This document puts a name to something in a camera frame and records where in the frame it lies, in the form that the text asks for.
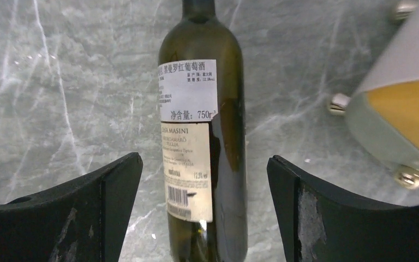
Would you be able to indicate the cream orange cylindrical box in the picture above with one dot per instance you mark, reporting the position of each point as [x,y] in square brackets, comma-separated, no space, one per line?
[382,114]

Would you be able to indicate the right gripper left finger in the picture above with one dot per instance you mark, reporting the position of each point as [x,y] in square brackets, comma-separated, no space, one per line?
[84,219]

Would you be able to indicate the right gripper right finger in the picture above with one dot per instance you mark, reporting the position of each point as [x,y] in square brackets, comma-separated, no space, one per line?
[319,221]

